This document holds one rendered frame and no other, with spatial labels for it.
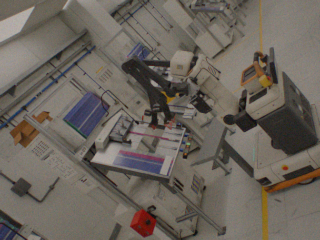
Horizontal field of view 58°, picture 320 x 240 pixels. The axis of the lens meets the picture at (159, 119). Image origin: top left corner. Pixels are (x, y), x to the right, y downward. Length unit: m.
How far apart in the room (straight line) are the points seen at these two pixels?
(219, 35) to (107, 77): 3.78
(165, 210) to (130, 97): 1.69
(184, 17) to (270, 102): 5.15
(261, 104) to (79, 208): 2.91
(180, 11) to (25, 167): 4.72
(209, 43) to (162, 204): 5.00
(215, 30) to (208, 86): 4.78
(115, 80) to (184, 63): 1.78
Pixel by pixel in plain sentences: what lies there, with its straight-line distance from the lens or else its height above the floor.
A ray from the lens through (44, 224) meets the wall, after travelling 3.94.
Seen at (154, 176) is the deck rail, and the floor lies 0.81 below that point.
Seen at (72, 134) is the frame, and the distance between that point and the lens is 2.65.
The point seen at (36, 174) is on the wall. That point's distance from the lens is 4.08.
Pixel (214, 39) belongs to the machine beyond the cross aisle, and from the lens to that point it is 7.05.
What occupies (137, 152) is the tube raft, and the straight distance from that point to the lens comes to 2.65.
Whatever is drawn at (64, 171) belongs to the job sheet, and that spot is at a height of 1.32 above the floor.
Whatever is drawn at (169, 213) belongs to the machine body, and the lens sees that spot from 2.78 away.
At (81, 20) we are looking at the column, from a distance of 5.97.
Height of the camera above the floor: 1.70
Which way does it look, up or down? 15 degrees down
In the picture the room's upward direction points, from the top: 46 degrees counter-clockwise
